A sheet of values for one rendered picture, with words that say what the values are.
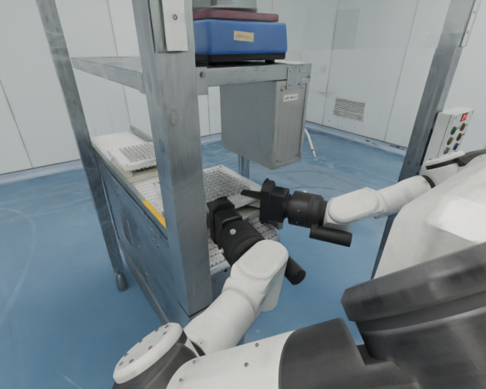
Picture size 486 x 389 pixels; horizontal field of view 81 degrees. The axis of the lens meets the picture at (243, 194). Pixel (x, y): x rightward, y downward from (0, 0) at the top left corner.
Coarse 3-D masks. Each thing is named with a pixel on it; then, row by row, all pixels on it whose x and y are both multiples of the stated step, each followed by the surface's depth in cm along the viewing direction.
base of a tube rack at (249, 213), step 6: (156, 198) 85; (162, 204) 81; (162, 210) 83; (240, 210) 78; (246, 210) 78; (252, 210) 78; (258, 210) 79; (246, 216) 77; (252, 216) 79; (210, 234) 72
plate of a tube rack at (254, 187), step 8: (208, 168) 93; (224, 168) 93; (232, 176) 87; (240, 176) 87; (224, 184) 82; (256, 184) 82; (160, 192) 79; (232, 200) 74; (240, 200) 74; (248, 200) 75; (256, 200) 77; (208, 216) 69
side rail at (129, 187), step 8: (96, 152) 133; (104, 160) 123; (112, 168) 114; (120, 176) 107; (128, 184) 101; (136, 192) 95; (136, 200) 96; (144, 200) 91; (144, 208) 90; (152, 216) 85; (160, 224) 80
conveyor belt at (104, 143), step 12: (132, 132) 173; (96, 144) 152; (108, 144) 152; (120, 144) 152; (132, 144) 152; (108, 156) 136; (144, 180) 112; (156, 180) 112; (144, 192) 103; (264, 228) 83; (276, 240) 82; (216, 252) 74; (216, 264) 71; (228, 264) 73
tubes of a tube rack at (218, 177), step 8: (208, 176) 86; (216, 176) 85; (224, 176) 85; (208, 184) 80; (216, 184) 80; (232, 184) 80; (240, 184) 80; (208, 192) 76; (216, 192) 76; (224, 192) 77
